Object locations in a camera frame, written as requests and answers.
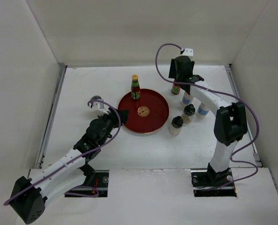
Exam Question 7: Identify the purple cable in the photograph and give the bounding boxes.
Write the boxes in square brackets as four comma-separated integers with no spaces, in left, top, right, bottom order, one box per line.
[3,100,121,206]
[155,43,260,192]

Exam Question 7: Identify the black cap spice jar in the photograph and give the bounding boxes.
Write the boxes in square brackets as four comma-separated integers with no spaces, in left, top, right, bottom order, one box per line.
[181,104,196,124]
[169,116,183,136]

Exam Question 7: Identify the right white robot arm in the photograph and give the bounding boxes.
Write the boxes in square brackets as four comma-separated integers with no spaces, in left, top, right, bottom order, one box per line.
[168,56,247,187]

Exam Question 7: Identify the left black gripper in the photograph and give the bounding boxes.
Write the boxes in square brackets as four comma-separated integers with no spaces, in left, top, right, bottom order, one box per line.
[97,107,129,146]

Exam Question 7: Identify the green label sauce bottle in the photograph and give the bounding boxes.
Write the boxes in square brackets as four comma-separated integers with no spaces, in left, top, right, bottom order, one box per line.
[131,75,140,100]
[171,81,181,95]

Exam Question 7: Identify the black cap spice jar front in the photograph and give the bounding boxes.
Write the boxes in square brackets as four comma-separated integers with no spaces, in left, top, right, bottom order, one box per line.
[169,116,183,136]

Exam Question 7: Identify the silver lid jar near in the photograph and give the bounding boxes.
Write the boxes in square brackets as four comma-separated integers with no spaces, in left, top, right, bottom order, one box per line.
[181,91,194,107]

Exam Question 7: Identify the black cap spice jar rear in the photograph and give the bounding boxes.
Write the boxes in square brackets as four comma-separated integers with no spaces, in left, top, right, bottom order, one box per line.
[181,104,196,124]

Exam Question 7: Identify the silver lid jar far right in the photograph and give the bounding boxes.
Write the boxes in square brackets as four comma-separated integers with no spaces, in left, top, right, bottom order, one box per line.
[196,103,209,119]

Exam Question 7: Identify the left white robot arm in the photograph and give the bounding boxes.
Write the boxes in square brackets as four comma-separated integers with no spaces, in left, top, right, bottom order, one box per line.
[8,108,129,225]

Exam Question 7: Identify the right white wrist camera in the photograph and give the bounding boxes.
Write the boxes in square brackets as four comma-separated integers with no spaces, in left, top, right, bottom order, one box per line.
[180,48,194,57]

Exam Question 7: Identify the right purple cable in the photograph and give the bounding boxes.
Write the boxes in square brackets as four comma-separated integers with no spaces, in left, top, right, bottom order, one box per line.
[155,43,260,192]

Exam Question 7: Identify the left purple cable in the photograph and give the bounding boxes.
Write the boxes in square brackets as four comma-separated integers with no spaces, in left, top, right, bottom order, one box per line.
[3,100,121,206]

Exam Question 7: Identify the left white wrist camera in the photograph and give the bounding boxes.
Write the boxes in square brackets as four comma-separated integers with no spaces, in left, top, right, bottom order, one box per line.
[88,99,104,112]

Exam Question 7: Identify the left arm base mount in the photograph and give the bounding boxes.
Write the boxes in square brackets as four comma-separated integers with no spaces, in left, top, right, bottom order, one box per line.
[65,164,110,198]

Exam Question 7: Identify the red round tray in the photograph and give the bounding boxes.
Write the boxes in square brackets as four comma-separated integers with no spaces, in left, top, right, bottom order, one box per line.
[118,89,169,134]

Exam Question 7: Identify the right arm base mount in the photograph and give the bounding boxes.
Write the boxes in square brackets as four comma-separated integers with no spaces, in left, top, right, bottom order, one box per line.
[191,164,237,197]

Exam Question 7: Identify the silver lid jar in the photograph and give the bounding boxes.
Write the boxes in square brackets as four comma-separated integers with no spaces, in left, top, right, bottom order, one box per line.
[181,91,194,107]
[196,103,209,119]

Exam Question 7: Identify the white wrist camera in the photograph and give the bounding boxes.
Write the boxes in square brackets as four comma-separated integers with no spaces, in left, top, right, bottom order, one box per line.
[88,99,104,112]
[180,48,194,57]

